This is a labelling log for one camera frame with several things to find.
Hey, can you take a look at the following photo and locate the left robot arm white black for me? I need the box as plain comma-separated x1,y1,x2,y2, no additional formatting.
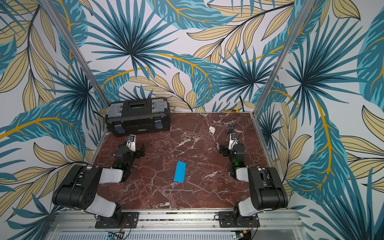
52,145,145,229

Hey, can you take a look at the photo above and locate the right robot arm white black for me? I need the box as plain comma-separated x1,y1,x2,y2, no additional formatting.
218,144,289,228

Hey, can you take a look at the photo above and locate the white plastic pipe fitting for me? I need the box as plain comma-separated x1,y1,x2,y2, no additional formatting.
209,126,216,135

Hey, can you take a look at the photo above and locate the black grey toolbox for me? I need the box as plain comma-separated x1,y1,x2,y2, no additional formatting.
105,98,171,137

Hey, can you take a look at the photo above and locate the yellow utility knife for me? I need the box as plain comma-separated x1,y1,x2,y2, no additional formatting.
221,110,239,114

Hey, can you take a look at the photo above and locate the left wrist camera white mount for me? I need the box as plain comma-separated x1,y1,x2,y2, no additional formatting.
126,135,137,152

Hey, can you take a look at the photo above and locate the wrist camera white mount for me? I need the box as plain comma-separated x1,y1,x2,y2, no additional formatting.
126,135,137,152
229,134,239,150

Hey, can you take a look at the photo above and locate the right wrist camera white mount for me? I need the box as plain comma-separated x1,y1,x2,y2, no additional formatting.
229,134,239,150

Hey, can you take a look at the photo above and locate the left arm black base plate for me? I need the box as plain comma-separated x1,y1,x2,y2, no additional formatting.
95,212,140,229

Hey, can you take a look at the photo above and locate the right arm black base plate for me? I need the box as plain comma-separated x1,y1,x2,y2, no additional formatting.
217,211,260,228

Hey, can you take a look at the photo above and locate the green circuit board with wires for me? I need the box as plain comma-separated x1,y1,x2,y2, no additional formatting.
106,232,125,240

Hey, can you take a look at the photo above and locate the aluminium front rail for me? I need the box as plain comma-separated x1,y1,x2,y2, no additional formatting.
45,209,309,240

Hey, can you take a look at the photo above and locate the left aluminium corner post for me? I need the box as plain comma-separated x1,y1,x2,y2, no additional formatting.
41,0,110,107

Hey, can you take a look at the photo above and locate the aluminium corner post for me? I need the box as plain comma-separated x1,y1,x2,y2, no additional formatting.
253,1,314,119
41,0,110,107

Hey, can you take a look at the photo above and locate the right aluminium corner post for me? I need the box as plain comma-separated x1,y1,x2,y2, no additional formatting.
253,1,314,119

